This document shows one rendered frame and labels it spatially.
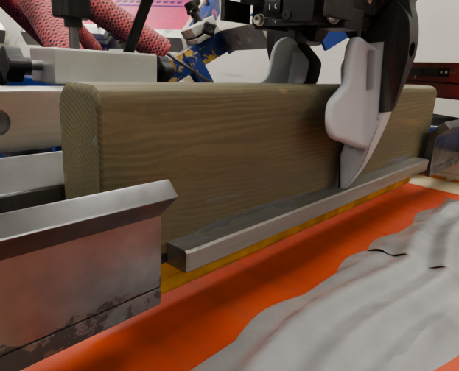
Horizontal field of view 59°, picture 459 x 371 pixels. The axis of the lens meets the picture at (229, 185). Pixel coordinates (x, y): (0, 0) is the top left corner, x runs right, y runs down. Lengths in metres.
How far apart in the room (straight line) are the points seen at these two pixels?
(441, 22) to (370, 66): 2.11
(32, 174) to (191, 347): 0.10
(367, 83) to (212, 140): 0.12
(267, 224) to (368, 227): 0.14
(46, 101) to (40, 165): 0.20
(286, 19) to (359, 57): 0.05
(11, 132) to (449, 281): 0.33
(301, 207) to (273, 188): 0.02
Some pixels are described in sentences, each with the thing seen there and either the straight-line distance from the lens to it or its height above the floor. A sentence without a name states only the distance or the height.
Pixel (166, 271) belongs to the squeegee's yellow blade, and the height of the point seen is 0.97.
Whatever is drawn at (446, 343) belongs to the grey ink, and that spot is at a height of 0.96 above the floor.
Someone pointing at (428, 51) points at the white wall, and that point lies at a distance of 2.37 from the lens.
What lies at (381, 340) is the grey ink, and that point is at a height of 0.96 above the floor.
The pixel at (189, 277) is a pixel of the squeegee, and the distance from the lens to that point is 0.21.
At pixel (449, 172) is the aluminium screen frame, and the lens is 0.52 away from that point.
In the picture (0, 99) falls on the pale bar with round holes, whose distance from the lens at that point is 0.37.
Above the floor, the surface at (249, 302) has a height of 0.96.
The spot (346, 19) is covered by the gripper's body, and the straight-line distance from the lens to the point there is 0.22.
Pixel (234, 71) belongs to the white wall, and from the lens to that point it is 3.04.
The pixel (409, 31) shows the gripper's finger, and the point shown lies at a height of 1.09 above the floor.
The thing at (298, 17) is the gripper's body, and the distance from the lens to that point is 0.22.
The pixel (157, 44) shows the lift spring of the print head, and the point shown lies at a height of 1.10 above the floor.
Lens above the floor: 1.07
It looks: 17 degrees down
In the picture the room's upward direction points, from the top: 3 degrees clockwise
